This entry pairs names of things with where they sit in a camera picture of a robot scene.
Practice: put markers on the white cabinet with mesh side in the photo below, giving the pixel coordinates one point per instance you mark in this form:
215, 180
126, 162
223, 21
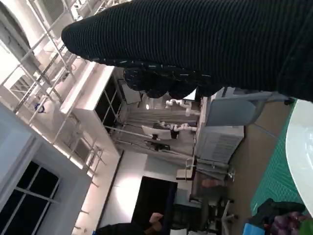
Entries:
220, 144

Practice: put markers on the grey chair with castors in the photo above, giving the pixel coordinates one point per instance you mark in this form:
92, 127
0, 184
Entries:
227, 112

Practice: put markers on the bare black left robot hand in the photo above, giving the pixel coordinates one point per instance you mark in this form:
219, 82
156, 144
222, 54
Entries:
264, 215

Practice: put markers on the dark framed window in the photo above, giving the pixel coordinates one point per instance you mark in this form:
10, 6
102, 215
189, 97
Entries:
29, 195

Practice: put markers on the purple toy grape bunch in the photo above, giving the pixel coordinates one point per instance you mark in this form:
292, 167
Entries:
286, 222

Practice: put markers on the office chair with white base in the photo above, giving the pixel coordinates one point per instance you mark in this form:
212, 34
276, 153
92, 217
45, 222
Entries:
217, 213

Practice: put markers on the black wall display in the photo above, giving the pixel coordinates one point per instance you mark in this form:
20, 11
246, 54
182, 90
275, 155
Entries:
154, 198

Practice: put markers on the white frame booth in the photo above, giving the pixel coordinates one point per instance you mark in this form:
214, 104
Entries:
88, 102

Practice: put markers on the white monitor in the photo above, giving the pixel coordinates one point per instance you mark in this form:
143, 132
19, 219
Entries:
155, 132

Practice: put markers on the green cutting mat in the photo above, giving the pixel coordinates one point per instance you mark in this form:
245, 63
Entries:
274, 171

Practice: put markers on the white square plate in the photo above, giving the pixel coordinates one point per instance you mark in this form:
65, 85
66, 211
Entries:
303, 147

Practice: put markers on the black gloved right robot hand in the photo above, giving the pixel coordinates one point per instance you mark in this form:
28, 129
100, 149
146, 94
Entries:
195, 36

